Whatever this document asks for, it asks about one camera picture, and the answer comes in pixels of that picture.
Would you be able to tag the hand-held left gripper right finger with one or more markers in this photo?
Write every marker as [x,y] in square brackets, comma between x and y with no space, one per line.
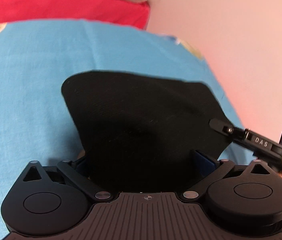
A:
[203,163]

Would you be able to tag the blue printed blanket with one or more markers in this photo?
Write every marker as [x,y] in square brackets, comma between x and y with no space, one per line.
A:
[31,85]

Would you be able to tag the black pants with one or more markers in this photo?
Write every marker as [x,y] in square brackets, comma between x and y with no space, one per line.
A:
[136,125]

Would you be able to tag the red bed sheet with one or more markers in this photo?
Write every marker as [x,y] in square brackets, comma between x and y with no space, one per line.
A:
[56,2]

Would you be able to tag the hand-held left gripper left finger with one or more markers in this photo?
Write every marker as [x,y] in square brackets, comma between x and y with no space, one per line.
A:
[81,166]

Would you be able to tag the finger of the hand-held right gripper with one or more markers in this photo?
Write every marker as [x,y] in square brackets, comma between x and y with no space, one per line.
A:
[219,125]

